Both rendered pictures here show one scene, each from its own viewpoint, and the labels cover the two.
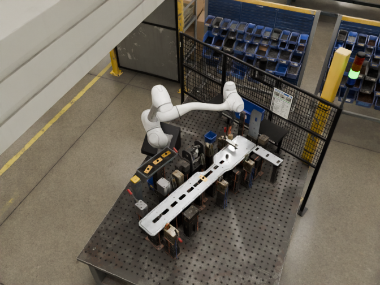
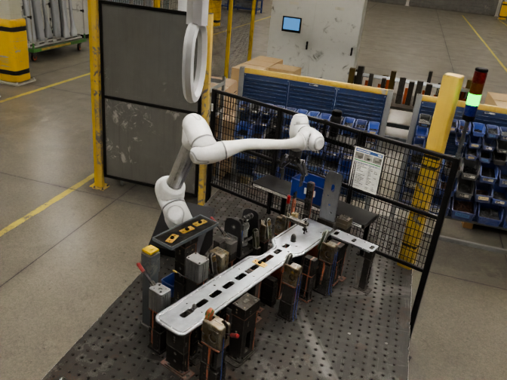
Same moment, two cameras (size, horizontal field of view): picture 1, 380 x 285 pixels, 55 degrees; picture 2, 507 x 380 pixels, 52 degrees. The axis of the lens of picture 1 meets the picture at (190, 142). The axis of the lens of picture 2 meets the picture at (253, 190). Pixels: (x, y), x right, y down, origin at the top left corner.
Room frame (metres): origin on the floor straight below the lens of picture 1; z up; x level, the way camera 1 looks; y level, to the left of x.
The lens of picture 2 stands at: (-0.31, 0.32, 2.54)
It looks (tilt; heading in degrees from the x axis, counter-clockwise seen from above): 25 degrees down; 351
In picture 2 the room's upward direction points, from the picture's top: 6 degrees clockwise
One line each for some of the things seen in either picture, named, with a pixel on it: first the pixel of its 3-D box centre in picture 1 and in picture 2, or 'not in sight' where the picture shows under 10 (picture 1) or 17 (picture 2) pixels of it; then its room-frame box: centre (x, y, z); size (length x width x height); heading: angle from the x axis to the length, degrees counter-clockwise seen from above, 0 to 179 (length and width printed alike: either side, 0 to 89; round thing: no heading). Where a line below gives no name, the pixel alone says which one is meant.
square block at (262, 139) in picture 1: (261, 150); (340, 241); (2.51, -0.72, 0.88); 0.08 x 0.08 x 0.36; 47
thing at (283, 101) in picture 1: (281, 103); (366, 170); (2.73, -0.88, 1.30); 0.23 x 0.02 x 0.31; 47
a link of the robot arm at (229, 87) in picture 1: (229, 91); (299, 127); (2.48, -0.34, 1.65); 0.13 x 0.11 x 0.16; 18
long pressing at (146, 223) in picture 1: (202, 180); (258, 265); (2.03, -0.11, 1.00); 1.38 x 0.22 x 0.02; 137
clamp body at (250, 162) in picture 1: (247, 173); (325, 268); (2.21, -0.55, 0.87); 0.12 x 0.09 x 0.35; 47
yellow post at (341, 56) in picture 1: (312, 139); (415, 225); (2.53, -1.21, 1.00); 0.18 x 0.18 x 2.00; 47
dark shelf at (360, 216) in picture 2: (245, 117); (311, 199); (2.85, -0.58, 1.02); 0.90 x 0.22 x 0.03; 47
